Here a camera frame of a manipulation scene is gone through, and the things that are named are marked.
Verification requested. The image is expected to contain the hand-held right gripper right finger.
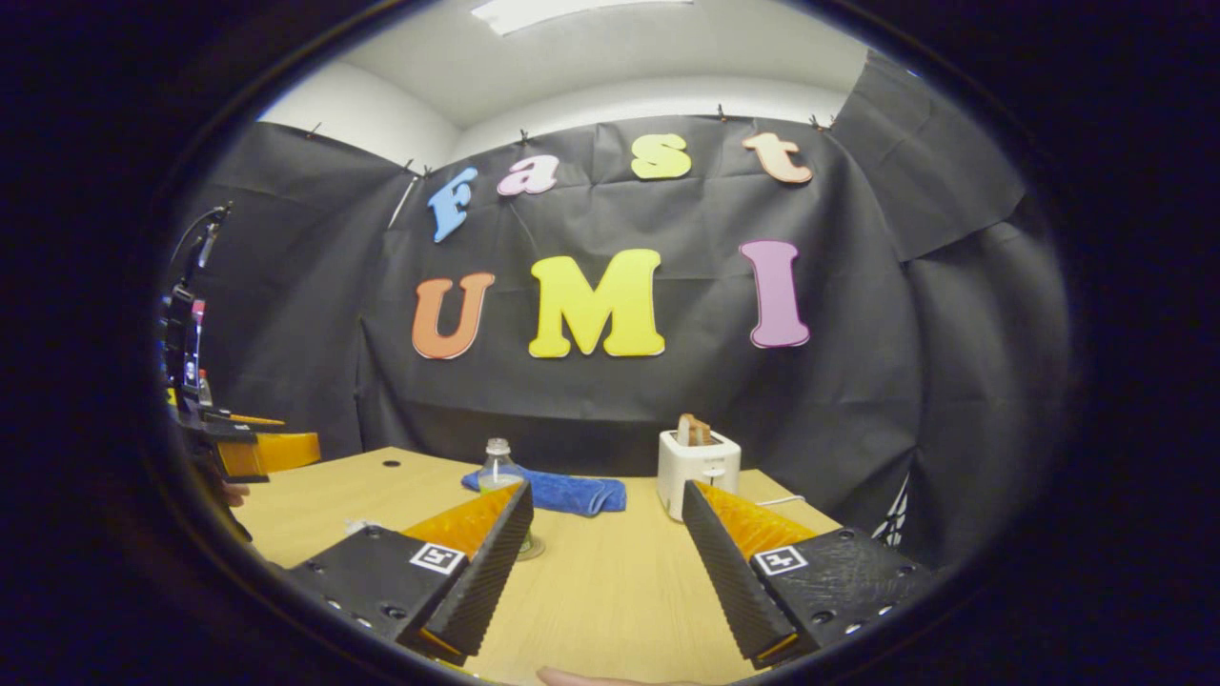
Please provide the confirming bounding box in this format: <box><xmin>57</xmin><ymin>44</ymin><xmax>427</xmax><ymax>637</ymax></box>
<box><xmin>681</xmin><ymin>479</ymin><xmax>940</xmax><ymax>670</ymax></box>

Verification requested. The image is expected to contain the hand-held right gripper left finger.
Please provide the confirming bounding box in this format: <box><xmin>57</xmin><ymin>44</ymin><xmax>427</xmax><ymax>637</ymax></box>
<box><xmin>284</xmin><ymin>479</ymin><xmax>535</xmax><ymax>666</ymax></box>

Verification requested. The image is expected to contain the green label water bottle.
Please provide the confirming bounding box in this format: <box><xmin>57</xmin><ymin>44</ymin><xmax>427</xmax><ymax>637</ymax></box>
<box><xmin>477</xmin><ymin>438</ymin><xmax>535</xmax><ymax>555</ymax></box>

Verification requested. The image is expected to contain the white toaster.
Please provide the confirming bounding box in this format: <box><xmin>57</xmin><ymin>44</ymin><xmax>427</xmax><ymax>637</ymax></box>
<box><xmin>657</xmin><ymin>429</ymin><xmax>742</xmax><ymax>522</ymax></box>

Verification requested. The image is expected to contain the blue towel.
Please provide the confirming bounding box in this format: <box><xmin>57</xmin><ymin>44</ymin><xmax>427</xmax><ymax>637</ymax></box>
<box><xmin>461</xmin><ymin>467</ymin><xmax>627</xmax><ymax>518</ymax></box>

